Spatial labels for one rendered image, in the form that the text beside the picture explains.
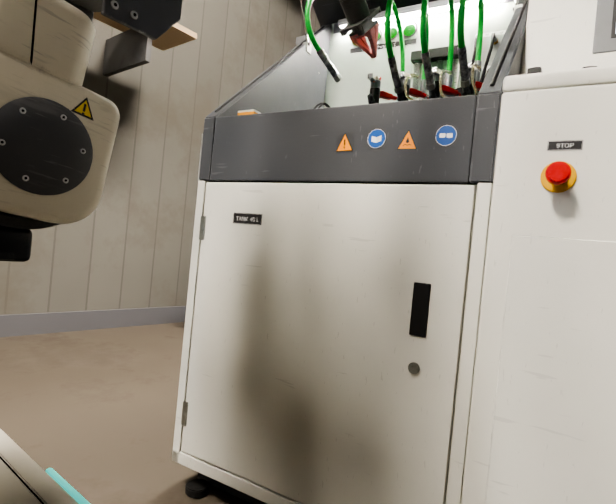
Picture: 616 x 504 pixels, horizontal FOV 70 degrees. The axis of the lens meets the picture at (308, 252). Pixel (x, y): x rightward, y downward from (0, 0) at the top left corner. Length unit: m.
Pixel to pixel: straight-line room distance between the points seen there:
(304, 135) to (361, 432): 0.63
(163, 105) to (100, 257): 1.14
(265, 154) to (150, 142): 2.29
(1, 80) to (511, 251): 0.74
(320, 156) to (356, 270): 0.26
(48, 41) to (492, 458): 0.87
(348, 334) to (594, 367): 0.42
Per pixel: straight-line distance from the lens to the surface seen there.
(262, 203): 1.03
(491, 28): 1.55
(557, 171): 0.80
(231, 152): 1.11
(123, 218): 3.16
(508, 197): 0.84
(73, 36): 0.61
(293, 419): 1.02
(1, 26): 0.58
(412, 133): 0.90
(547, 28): 1.22
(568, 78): 0.88
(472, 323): 0.84
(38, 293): 2.99
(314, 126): 0.99
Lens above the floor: 0.64
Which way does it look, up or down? level
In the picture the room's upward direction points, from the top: 6 degrees clockwise
